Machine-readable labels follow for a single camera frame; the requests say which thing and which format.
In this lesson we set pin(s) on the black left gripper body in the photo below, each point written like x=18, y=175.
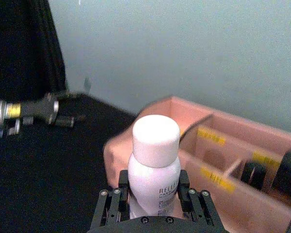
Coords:
x=40, y=109

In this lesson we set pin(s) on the black roll in tray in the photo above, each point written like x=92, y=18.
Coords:
x=253, y=174

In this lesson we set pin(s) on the large black object in tray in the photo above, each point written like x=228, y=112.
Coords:
x=287, y=173

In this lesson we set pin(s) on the black hanging curtain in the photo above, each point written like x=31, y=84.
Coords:
x=21, y=46

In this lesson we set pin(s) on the black table cloth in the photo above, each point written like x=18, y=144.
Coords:
x=46, y=170

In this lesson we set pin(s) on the white plastic bottle with cap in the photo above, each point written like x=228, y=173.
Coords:
x=153, y=155

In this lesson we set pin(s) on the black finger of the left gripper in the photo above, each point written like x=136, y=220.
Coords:
x=65, y=121

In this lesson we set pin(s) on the brown cardboard tray with dividers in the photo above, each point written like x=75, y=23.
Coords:
x=235, y=170

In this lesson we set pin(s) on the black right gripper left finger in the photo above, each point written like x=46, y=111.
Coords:
x=116, y=206

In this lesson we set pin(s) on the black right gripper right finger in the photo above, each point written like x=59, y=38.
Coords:
x=196, y=206

